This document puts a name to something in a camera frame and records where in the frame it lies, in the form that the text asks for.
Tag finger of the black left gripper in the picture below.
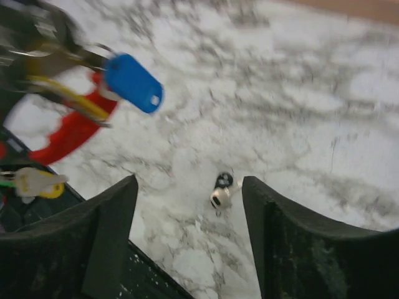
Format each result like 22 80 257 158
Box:
1 1 86 93

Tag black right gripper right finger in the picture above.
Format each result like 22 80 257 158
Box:
242 176 398 298

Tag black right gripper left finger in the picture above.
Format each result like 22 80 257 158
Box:
1 175 138 298

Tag metal key organizer red handle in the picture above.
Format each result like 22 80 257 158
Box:
0 18 121 200

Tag silver key with green tag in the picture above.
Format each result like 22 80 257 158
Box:
1 167 68 197

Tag yellow plastic key tag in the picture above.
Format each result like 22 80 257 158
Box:
39 183 65 199

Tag blue plastic key tag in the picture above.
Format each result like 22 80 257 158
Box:
102 54 163 114

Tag peach plastic desk organizer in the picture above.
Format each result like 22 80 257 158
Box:
294 0 398 25

